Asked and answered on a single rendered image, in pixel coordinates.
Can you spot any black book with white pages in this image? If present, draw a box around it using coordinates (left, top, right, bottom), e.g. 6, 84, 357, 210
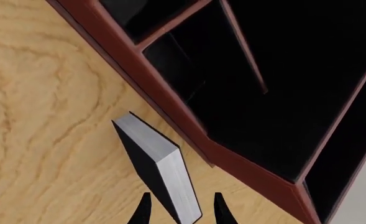
111, 111, 203, 224

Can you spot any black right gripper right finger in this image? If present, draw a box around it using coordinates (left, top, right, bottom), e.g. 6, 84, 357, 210
214, 192, 239, 224

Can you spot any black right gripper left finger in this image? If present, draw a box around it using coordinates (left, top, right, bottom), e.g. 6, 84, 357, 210
126, 192, 153, 224

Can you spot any red-brown desk caddy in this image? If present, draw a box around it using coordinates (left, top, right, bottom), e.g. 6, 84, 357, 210
45, 0, 366, 224

